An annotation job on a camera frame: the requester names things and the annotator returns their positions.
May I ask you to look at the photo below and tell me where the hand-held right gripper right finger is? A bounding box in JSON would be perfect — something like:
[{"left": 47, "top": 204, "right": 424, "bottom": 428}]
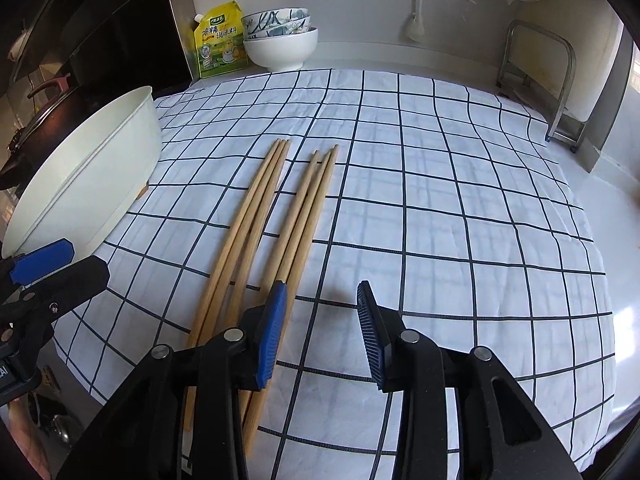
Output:
[{"left": 356, "top": 281, "right": 583, "bottom": 480}]

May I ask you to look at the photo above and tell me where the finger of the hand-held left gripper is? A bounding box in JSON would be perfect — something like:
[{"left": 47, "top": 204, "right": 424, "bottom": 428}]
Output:
[
  {"left": 0, "top": 239, "right": 76, "bottom": 292},
  {"left": 21, "top": 255, "right": 111, "bottom": 321}
]

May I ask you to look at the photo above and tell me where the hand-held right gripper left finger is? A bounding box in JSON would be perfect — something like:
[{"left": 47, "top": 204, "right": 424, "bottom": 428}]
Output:
[{"left": 55, "top": 282, "right": 288, "bottom": 480}]

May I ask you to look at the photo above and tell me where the row of wooden chopsticks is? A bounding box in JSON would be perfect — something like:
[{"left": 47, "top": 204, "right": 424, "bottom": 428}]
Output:
[{"left": 182, "top": 139, "right": 341, "bottom": 461}]

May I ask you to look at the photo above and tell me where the white plastic basin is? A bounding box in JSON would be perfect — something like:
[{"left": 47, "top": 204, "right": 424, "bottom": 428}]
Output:
[{"left": 1, "top": 86, "right": 164, "bottom": 262}]

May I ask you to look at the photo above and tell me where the dark wok with lid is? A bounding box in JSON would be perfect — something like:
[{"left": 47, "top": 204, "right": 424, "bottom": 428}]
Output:
[{"left": 0, "top": 74, "right": 83, "bottom": 192}]

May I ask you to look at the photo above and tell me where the white black checked cloth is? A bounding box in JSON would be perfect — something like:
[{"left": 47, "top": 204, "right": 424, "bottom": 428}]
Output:
[{"left": 52, "top": 68, "right": 617, "bottom": 480}]

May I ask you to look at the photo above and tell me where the black range hood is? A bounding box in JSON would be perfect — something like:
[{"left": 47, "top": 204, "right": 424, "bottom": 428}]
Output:
[{"left": 0, "top": 0, "right": 195, "bottom": 113}]

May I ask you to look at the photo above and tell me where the yellow green seasoning pouch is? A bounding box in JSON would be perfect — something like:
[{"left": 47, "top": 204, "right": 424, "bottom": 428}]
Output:
[{"left": 193, "top": 1, "right": 250, "bottom": 80}]

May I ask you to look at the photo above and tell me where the plain white ceramic bowl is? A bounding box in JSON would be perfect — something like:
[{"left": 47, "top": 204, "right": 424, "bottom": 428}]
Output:
[{"left": 243, "top": 27, "right": 319, "bottom": 73}]

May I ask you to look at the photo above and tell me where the blue patterned ceramic bowl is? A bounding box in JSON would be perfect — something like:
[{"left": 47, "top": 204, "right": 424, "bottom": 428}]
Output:
[
  {"left": 241, "top": 7, "right": 311, "bottom": 32},
  {"left": 243, "top": 23, "right": 314, "bottom": 41}
]

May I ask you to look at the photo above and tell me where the metal cutting board stand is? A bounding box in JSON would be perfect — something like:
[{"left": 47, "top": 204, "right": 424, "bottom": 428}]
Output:
[{"left": 497, "top": 19, "right": 589, "bottom": 152}]

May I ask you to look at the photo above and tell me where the white cutting board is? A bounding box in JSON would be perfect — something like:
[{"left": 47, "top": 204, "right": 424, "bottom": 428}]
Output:
[{"left": 560, "top": 20, "right": 638, "bottom": 174}]

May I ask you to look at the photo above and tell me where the white long-handled brush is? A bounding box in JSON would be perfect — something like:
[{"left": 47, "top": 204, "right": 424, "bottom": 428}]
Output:
[{"left": 407, "top": 0, "right": 427, "bottom": 44}]

